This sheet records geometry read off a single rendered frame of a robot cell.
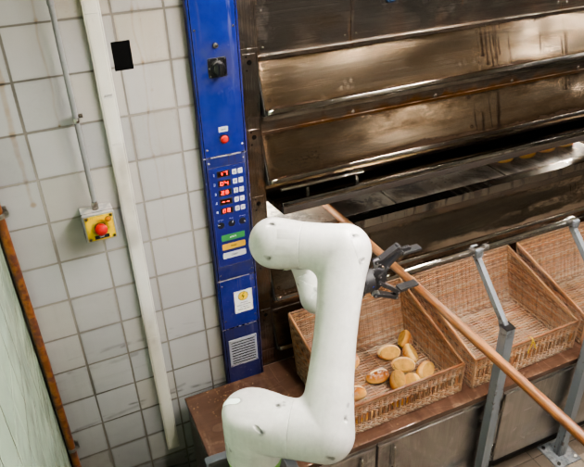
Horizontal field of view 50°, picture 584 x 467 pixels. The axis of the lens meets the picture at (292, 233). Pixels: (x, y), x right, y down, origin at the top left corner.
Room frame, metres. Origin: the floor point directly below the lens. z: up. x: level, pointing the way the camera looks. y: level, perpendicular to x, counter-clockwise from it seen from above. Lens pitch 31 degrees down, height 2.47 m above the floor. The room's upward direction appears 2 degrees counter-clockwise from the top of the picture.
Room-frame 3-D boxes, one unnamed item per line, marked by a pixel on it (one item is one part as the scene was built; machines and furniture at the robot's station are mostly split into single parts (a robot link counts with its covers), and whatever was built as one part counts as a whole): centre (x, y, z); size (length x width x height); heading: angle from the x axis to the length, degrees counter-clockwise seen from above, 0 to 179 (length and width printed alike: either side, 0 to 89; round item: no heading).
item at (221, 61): (1.94, 0.21, 1.92); 0.06 x 0.04 x 0.11; 113
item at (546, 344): (2.17, -0.86, 0.72); 0.56 x 0.49 x 0.28; 114
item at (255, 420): (0.98, 0.09, 1.36); 0.16 x 0.13 x 0.19; 77
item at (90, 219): (1.77, 0.63, 1.46); 0.10 x 0.07 x 0.10; 113
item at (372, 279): (1.58, -0.24, 1.33); 0.09 x 0.07 x 0.08; 114
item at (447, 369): (1.93, -0.32, 0.72); 0.56 x 0.49 x 0.28; 114
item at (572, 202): (2.40, -0.74, 1.02); 1.79 x 0.11 x 0.19; 113
